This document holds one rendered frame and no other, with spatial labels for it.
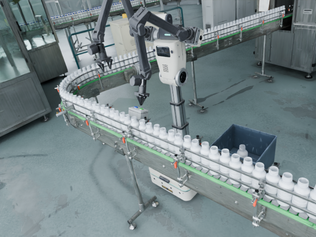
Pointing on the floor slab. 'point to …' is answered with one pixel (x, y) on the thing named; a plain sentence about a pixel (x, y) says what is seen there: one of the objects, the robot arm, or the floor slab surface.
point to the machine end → (291, 38)
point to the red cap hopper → (68, 28)
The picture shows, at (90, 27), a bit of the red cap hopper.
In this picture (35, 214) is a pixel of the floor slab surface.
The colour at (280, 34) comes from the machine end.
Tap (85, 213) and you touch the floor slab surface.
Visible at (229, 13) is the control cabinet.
